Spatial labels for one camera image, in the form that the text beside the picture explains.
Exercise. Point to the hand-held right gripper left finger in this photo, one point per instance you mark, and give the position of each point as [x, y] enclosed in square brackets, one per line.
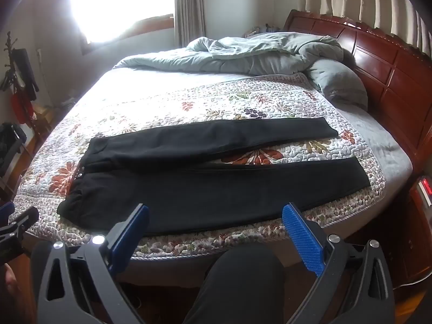
[133, 233]

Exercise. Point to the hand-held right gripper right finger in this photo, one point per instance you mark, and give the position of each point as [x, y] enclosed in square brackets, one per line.
[302, 236]

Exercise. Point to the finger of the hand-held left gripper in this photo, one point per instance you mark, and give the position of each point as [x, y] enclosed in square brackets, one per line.
[27, 216]
[6, 210]

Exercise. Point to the black pants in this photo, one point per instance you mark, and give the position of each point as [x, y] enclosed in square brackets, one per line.
[202, 192]

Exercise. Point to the dark chair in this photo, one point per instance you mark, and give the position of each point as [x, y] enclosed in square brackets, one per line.
[10, 141]

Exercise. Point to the person's leg in black trousers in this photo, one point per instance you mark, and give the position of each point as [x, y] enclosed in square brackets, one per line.
[236, 287]

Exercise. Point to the wooden bedside table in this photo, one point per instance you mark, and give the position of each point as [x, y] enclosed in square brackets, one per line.
[418, 236]

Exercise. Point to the floral quilted bedspread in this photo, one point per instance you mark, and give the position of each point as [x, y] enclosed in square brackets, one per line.
[168, 108]

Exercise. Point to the coat rack with clothes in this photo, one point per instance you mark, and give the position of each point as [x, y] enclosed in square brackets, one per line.
[22, 81]

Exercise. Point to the grey pillow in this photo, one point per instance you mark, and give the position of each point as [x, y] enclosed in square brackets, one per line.
[337, 81]

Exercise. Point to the grey duvet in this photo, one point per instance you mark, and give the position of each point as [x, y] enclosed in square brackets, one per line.
[236, 57]

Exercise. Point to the red-brown wooden headboard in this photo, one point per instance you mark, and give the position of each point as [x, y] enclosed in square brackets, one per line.
[388, 60]

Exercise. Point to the bright window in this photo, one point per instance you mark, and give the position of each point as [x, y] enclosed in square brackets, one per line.
[118, 3]

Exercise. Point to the beige window curtain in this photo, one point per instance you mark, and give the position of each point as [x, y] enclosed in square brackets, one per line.
[189, 6]

